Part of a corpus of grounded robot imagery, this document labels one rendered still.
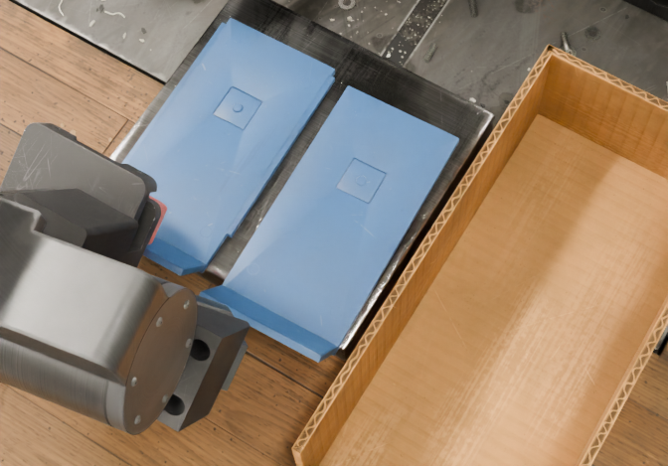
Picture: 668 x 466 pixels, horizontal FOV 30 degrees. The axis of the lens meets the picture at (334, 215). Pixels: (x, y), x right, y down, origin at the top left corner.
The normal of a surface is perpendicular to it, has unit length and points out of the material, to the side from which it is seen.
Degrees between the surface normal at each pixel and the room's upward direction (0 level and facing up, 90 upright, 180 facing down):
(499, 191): 0
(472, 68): 0
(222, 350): 91
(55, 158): 30
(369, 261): 0
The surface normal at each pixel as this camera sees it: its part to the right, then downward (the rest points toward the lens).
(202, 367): -0.27, 0.06
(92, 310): -0.09, -0.42
